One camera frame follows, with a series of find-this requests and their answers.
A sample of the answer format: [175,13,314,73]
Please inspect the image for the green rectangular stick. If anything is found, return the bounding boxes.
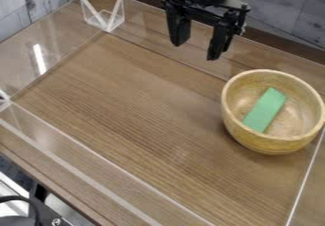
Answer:
[242,87,287,133]

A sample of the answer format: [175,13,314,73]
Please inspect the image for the black table leg bracket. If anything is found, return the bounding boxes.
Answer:
[29,182,64,226]

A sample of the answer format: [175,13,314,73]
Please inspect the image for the wooden bowl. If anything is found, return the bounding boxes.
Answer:
[220,69,325,155]

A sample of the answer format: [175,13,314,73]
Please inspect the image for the black cable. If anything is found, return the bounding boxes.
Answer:
[0,195,42,226]

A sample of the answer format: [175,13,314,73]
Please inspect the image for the clear acrylic corner bracket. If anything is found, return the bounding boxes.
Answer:
[80,0,124,32]

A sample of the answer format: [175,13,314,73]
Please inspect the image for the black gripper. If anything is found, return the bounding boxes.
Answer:
[161,0,250,61]

